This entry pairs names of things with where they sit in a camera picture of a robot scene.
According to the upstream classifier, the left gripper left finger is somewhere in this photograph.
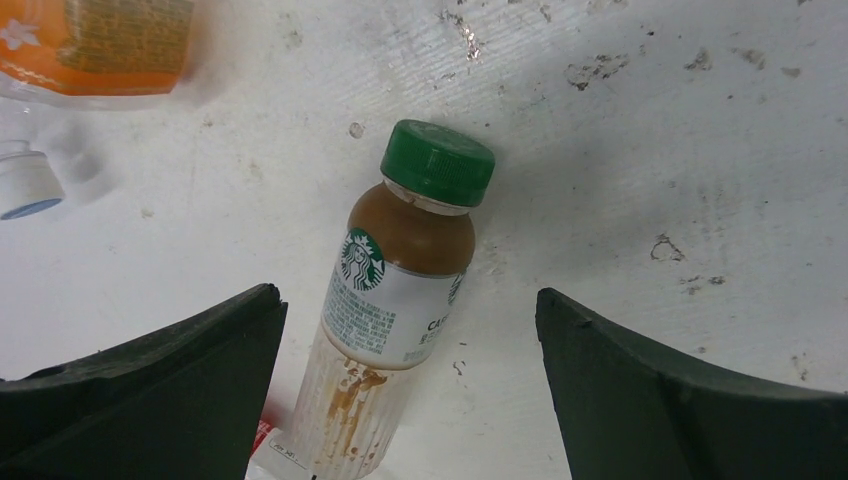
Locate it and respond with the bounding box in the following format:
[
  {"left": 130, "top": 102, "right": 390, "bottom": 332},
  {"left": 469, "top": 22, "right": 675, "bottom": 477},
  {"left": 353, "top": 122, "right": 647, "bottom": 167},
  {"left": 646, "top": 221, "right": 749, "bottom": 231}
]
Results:
[{"left": 1, "top": 284, "right": 287, "bottom": 479}]

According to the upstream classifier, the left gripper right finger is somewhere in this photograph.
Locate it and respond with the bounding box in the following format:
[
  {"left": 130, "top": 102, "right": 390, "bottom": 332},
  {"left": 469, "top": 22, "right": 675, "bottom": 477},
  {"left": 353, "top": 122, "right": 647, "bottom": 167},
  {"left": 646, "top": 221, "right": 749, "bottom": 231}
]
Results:
[{"left": 535, "top": 288, "right": 847, "bottom": 479}]

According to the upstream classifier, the starbucks coffee bottle green cap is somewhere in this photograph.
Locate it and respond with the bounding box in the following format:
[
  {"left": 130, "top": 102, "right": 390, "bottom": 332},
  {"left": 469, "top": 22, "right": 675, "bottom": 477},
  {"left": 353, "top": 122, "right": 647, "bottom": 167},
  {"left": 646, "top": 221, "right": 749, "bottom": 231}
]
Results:
[{"left": 285, "top": 119, "right": 495, "bottom": 479}]

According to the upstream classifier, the clear unlabelled bottle blue cap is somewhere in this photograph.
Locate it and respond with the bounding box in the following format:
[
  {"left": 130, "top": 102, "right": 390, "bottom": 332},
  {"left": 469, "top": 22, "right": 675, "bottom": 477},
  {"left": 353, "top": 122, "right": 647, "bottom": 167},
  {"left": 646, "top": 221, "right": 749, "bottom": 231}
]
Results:
[{"left": 1, "top": 97, "right": 65, "bottom": 221}]

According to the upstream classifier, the orange label crushed bottle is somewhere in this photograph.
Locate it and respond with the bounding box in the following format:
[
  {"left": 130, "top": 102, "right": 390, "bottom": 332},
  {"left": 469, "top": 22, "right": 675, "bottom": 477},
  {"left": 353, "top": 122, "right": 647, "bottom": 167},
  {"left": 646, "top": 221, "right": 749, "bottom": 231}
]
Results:
[{"left": 1, "top": 1, "right": 199, "bottom": 109}]

